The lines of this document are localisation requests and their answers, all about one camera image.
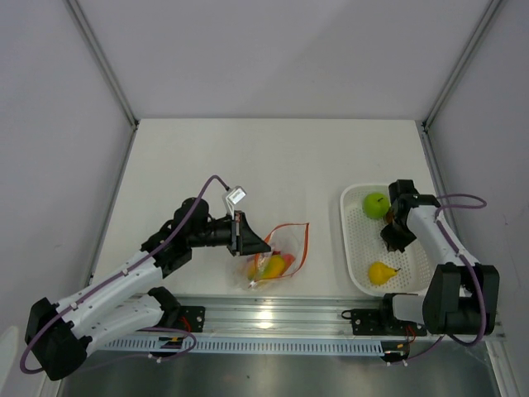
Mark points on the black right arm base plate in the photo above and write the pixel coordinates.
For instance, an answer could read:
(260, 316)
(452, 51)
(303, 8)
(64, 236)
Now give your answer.
(374, 322)

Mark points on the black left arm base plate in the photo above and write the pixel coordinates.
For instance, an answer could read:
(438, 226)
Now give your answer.
(188, 318)

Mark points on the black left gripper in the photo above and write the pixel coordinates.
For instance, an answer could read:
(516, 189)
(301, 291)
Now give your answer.
(244, 240)

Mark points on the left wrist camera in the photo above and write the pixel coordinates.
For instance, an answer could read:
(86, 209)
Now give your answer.
(232, 197)

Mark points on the yellow lemon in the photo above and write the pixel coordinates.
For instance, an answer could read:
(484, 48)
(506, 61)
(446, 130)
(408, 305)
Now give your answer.
(380, 274)

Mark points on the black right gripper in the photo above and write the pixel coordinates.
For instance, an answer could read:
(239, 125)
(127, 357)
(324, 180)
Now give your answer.
(393, 242)

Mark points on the right aluminium frame post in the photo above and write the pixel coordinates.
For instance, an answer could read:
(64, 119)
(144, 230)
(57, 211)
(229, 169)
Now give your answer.
(463, 60)

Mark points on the small yellow orange fruit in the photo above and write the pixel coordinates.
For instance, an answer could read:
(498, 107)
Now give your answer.
(273, 268)

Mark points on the clear orange zip top bag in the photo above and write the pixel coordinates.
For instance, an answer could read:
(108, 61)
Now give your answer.
(289, 244)

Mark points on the white slotted cable duct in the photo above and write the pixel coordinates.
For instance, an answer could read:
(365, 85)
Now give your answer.
(248, 345)

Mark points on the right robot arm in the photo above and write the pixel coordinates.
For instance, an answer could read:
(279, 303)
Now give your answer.
(462, 296)

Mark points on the aluminium front rail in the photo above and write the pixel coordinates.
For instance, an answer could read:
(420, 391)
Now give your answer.
(254, 316)

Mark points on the green apple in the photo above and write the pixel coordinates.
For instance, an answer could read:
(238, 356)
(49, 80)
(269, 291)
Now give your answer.
(375, 205)

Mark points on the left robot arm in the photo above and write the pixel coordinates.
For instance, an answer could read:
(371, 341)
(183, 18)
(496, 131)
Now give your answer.
(61, 336)

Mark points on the aluminium frame post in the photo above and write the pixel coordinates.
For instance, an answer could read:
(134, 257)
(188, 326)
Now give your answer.
(93, 45)
(463, 60)

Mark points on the red peach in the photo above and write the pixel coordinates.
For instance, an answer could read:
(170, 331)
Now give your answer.
(288, 259)

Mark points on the left aluminium frame post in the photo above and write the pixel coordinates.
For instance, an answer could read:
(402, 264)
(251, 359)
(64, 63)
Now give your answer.
(93, 45)

